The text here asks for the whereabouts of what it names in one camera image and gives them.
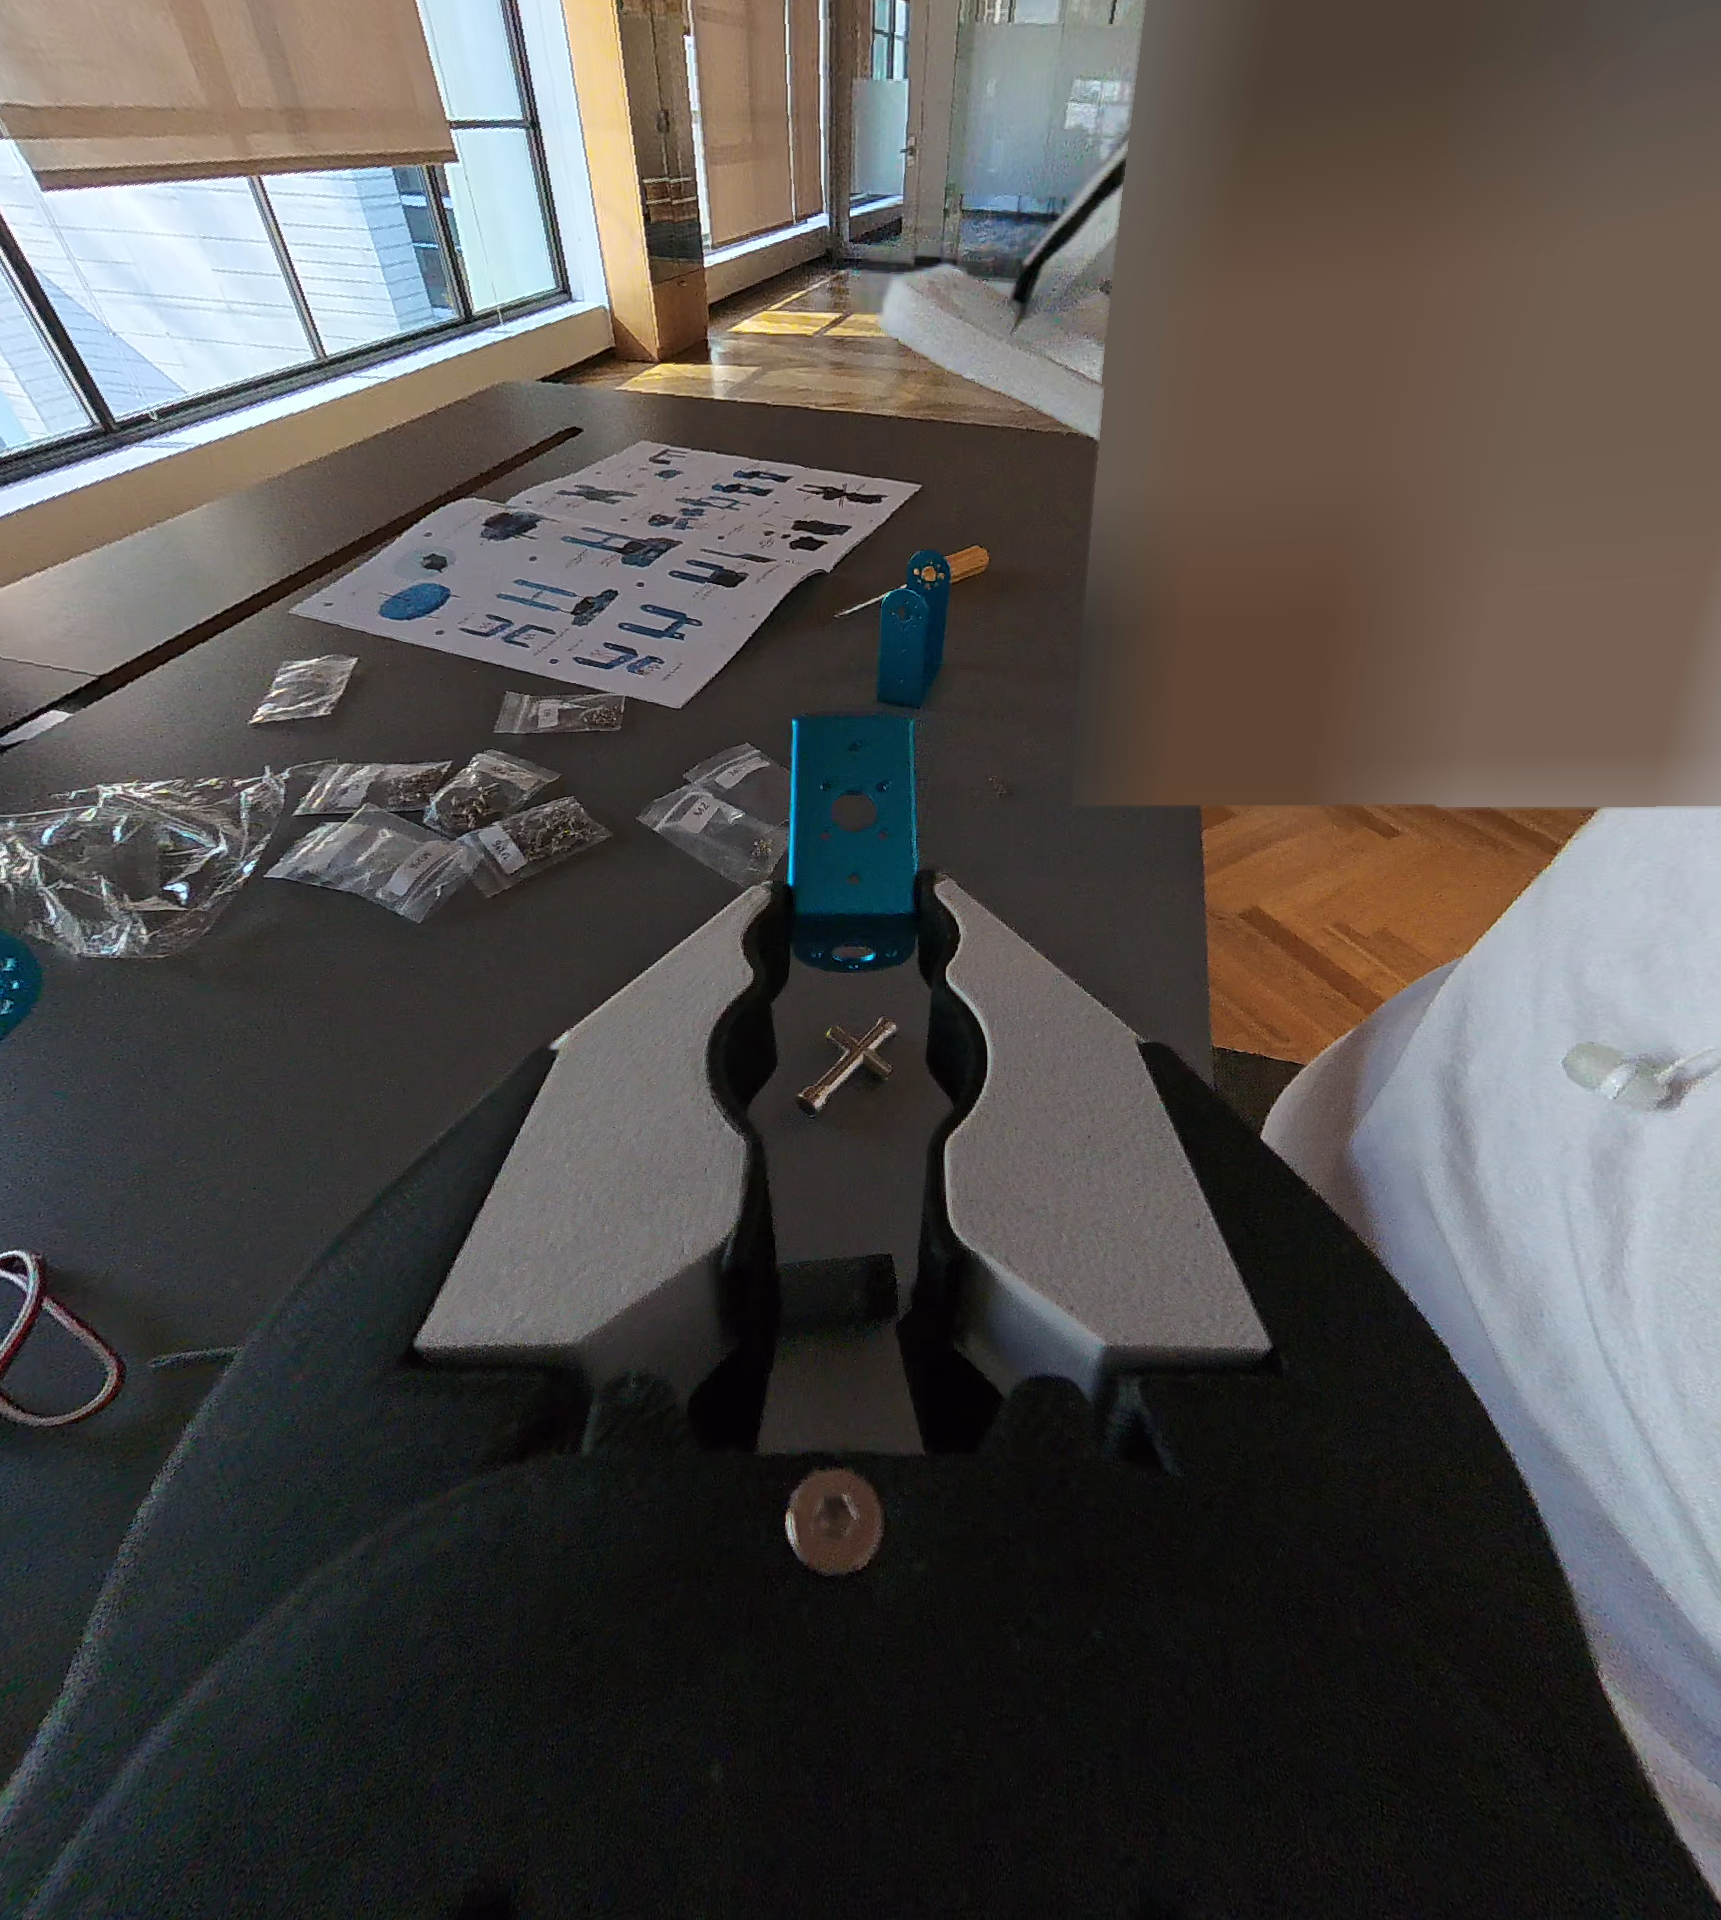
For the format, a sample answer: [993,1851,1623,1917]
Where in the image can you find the long blue U bracket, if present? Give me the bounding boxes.
[878,549,952,709]

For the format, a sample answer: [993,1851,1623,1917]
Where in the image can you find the beige roller blind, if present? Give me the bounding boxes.
[691,0,830,251]
[0,0,462,194]

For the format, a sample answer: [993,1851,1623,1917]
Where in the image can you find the large glass window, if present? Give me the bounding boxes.
[0,0,574,501]

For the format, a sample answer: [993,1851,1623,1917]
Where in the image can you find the small blue servo bracket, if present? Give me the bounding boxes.
[781,713,924,976]

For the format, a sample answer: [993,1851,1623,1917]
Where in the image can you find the yellow-handled screwdriver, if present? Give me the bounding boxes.
[830,541,993,618]

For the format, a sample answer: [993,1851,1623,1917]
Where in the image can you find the group of clear hardware bags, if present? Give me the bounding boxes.
[248,656,799,919]

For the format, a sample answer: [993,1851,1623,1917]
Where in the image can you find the crumpled clear plastic wrap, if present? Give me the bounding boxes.
[0,769,298,961]

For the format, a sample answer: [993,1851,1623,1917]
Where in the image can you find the wooden pillar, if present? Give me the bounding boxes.
[562,0,714,364]

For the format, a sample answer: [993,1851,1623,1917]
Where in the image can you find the dark grey desk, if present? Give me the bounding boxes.
[0,378,1211,1920]

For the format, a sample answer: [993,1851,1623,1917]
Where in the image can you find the glass partition wall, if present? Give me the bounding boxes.
[830,0,1140,270]

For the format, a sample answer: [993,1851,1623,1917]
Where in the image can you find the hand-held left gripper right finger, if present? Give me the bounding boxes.
[916,872,1278,1439]

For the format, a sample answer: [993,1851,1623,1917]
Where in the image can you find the white shirt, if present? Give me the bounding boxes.
[1259,809,1721,1920]

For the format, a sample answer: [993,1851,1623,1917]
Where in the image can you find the metal cross wrench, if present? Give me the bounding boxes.
[796,1015,905,1116]

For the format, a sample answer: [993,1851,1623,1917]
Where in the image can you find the translucent cord toggle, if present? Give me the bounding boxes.
[1560,1021,1721,1116]

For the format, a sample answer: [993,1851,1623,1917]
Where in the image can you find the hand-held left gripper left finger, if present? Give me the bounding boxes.
[410,881,789,1394]

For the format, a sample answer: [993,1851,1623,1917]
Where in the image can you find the open instruction manual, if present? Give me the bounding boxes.
[289,437,924,713]

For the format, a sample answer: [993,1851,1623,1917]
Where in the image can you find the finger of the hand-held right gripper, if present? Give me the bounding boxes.
[880,263,1106,437]
[1013,148,1132,325]

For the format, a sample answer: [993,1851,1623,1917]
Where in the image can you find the red white servo cable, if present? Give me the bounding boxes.
[0,1247,132,1448]

